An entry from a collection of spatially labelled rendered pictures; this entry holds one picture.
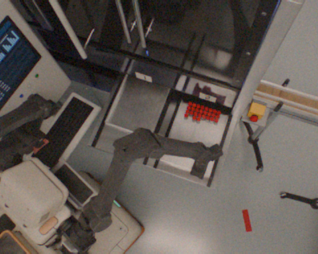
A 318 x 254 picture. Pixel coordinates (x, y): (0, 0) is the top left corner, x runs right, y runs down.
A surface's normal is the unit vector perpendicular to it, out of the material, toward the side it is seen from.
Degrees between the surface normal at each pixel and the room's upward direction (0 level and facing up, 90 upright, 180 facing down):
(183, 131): 0
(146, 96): 0
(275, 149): 0
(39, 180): 42
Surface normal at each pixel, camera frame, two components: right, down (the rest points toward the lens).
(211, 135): 0.00, -0.29
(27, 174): 0.45, -0.69
